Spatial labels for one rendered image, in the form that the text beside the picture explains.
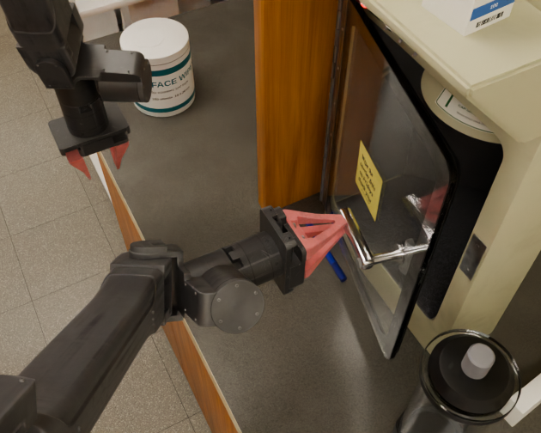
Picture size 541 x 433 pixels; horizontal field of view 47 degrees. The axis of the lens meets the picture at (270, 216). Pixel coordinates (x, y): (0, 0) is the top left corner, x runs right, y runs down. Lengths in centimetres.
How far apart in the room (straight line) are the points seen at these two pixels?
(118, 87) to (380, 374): 55
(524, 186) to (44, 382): 47
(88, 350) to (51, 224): 194
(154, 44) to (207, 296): 70
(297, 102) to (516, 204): 39
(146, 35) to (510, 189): 80
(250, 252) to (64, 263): 163
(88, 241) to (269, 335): 143
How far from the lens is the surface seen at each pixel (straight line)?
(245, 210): 111
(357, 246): 74
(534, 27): 55
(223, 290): 62
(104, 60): 83
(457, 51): 51
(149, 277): 63
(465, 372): 71
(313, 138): 102
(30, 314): 221
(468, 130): 73
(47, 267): 230
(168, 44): 122
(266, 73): 88
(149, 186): 116
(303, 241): 71
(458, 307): 84
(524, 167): 64
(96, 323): 53
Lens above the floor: 180
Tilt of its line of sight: 52 degrees down
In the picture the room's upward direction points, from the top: straight up
